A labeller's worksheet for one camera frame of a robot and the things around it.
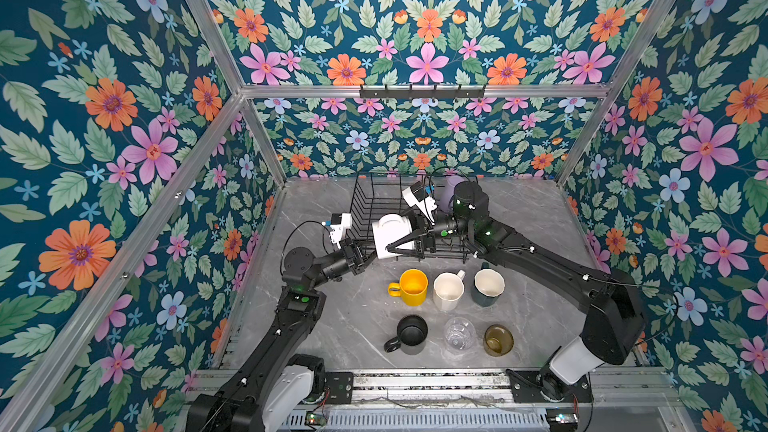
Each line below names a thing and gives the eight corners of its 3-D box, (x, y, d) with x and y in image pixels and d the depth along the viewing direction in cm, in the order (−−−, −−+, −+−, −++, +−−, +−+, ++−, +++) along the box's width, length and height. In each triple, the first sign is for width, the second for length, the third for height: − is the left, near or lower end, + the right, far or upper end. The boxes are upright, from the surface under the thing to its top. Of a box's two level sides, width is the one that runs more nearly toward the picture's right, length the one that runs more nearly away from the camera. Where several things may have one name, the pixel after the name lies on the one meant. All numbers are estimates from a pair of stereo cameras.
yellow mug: (390, 297, 91) (389, 283, 83) (402, 276, 95) (402, 261, 88) (419, 312, 88) (420, 300, 80) (430, 290, 92) (433, 276, 85)
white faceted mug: (432, 312, 87) (435, 298, 79) (431, 285, 93) (433, 270, 85) (462, 312, 87) (468, 298, 79) (459, 285, 93) (464, 270, 85)
